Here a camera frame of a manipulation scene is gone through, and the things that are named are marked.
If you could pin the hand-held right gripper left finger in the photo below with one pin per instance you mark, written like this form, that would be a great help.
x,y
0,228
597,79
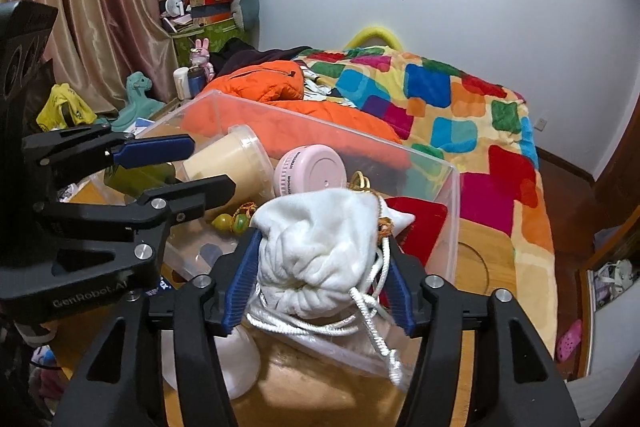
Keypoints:
x,y
240,287

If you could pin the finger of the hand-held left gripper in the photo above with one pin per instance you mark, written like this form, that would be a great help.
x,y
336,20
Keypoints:
x,y
150,152
200,194

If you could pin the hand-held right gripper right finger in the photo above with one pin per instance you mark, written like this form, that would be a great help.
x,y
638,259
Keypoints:
x,y
402,302

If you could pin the cream plastic tub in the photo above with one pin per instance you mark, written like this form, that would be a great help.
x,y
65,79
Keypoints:
x,y
225,162

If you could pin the gold ornament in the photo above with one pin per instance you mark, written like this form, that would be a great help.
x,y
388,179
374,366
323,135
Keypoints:
x,y
385,227

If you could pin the red case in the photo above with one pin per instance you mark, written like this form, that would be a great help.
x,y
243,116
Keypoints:
x,y
425,227

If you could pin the clear plastic storage box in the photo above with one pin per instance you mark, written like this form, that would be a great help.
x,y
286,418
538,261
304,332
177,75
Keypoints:
x,y
320,127

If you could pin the teal plush dinosaur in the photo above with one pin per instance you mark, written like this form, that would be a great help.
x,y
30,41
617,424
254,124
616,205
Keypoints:
x,y
135,99

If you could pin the white bottle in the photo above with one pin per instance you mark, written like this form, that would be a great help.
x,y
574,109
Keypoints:
x,y
180,84

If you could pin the white round container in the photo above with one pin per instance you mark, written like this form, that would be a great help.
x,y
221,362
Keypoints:
x,y
230,362

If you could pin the small blue card box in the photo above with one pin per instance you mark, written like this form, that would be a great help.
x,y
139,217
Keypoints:
x,y
160,289

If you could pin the blue tumbler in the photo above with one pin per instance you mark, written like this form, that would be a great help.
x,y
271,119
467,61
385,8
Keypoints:
x,y
196,83

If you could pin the wooden desk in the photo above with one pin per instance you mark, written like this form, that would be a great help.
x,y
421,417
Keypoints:
x,y
480,257

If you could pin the yellow plastic bag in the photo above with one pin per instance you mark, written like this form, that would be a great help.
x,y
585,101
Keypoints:
x,y
65,107

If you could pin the pink rabbit toy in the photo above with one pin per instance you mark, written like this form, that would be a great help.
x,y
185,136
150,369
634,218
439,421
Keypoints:
x,y
201,54

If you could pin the pink round case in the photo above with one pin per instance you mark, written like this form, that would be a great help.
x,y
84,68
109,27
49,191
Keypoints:
x,y
310,172

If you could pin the orange puffer jacket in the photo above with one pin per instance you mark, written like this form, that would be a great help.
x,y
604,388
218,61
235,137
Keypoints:
x,y
260,79

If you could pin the green storage box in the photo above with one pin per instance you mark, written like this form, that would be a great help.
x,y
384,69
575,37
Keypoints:
x,y
210,37

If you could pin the dark clothing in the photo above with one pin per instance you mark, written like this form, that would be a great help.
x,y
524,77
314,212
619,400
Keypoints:
x,y
250,57

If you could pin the white mini fan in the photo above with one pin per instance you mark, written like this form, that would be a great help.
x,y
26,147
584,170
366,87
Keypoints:
x,y
172,6

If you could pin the pink clog shoe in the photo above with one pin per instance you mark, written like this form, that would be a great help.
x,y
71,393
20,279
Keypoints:
x,y
569,339

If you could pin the wooden wardrobe shelf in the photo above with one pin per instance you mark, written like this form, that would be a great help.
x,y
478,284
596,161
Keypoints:
x,y
585,307

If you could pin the colourful patchwork blanket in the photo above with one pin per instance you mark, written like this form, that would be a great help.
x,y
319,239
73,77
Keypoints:
x,y
450,107

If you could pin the white fabric bundle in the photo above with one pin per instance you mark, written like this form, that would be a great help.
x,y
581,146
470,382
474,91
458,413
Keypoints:
x,y
612,279

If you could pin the wooden door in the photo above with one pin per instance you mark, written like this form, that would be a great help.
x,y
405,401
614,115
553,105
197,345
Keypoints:
x,y
620,177

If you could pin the wall socket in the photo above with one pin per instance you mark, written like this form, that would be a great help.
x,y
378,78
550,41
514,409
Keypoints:
x,y
540,123

